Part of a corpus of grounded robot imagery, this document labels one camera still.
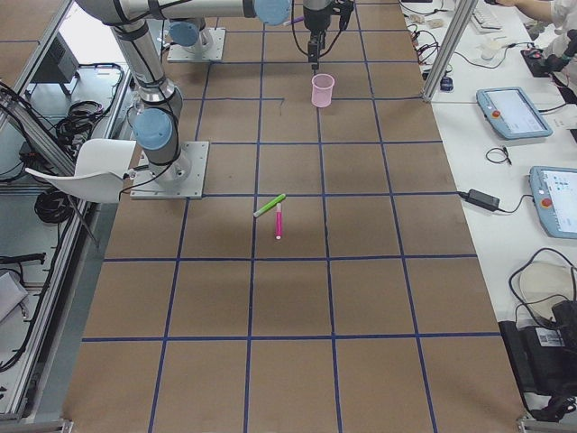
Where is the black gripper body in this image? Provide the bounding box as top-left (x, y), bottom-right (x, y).
top-left (303, 0), bottom-right (332, 48)

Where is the pink marker pen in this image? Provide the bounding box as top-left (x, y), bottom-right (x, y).
top-left (275, 203), bottom-right (283, 240)

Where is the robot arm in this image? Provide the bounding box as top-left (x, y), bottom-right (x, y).
top-left (78, 1), bottom-right (290, 186)
top-left (162, 1), bottom-right (351, 70)

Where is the pink mesh cup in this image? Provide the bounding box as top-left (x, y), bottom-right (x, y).
top-left (311, 73), bottom-right (335, 108)

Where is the white paper cup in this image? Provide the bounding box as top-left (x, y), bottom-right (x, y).
top-left (480, 40), bottom-right (502, 61)

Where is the green marker pen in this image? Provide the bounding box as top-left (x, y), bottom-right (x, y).
top-left (253, 194), bottom-right (286, 218)

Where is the far blue teach pendant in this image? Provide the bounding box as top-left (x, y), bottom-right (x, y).
top-left (476, 87), bottom-right (553, 140)

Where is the blue teach pendant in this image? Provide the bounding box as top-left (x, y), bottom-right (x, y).
top-left (476, 87), bottom-right (553, 140)
top-left (529, 166), bottom-right (576, 239)

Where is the black power adapter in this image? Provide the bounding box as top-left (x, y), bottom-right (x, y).
top-left (457, 189), bottom-right (499, 212)

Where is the white plastic chair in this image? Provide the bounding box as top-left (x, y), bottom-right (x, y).
top-left (25, 138), bottom-right (136, 204)

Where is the near blue teach pendant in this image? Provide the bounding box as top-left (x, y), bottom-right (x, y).
top-left (529, 166), bottom-right (576, 239)

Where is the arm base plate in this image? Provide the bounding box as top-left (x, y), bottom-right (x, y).
top-left (168, 23), bottom-right (225, 63)
top-left (130, 142), bottom-right (209, 199)

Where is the aluminium frame post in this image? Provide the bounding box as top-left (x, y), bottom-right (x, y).
top-left (422, 0), bottom-right (477, 102)

